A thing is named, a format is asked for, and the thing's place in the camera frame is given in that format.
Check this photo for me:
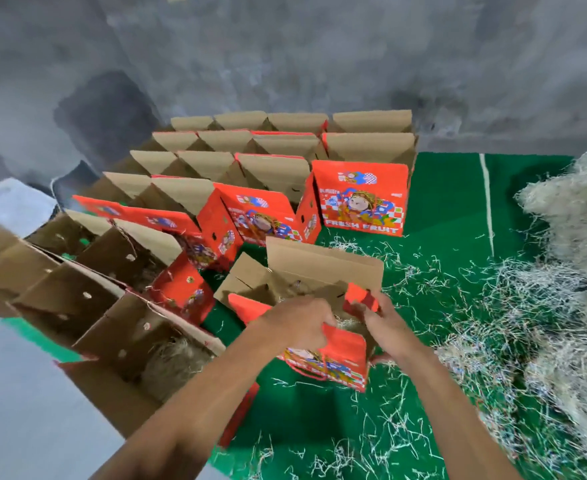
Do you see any handful of shredded straw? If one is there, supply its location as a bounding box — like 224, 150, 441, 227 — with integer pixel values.
138, 335, 217, 401

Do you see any person's right hand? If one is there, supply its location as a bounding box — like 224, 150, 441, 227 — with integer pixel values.
358, 289, 430, 368

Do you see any group of red fruit boxes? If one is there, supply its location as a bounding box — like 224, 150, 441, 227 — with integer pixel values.
71, 109, 420, 273

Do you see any person's left forearm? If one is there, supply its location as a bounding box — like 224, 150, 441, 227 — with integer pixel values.
93, 329, 285, 480

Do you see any person's right forearm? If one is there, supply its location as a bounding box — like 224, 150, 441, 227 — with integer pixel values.
398, 345, 520, 480

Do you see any grey plastic chair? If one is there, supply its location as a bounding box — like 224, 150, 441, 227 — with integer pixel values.
51, 159, 103, 208

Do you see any pile of shredded paper filler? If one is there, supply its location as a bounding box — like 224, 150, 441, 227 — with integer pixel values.
438, 145, 587, 480

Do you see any person's left hand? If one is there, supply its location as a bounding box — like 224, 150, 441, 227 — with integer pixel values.
253, 295, 337, 358

